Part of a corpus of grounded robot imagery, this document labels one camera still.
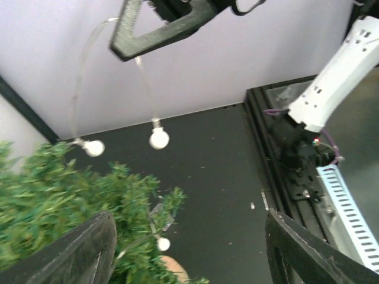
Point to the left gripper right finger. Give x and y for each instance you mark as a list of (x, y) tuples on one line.
[(290, 246)]

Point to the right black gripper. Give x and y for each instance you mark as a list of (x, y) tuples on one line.
[(187, 17)]

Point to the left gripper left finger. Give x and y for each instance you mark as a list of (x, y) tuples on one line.
[(83, 255)]

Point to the small green christmas tree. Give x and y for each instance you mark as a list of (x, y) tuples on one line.
[(48, 196)]

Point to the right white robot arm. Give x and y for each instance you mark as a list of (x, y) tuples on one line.
[(296, 127)]

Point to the light blue cable duct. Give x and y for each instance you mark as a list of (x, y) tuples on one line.
[(350, 232)]

